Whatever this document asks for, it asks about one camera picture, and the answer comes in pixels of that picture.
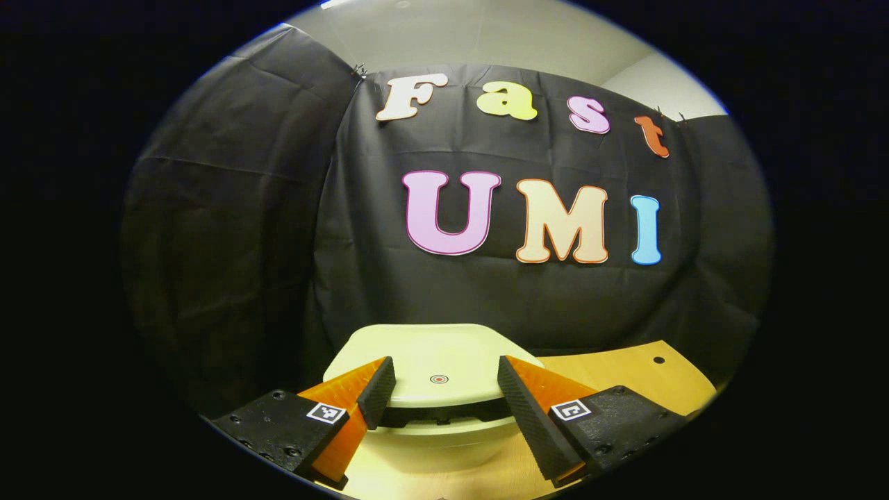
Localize pale green desktop garbage bin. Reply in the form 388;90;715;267
323;323;546;474

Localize wooden desktop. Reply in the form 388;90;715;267
333;340;720;500

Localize black backdrop cloth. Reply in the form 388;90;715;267
119;24;775;417

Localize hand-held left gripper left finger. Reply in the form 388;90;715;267
210;356;397;491

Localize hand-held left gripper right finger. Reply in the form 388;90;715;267
497;355;688;487

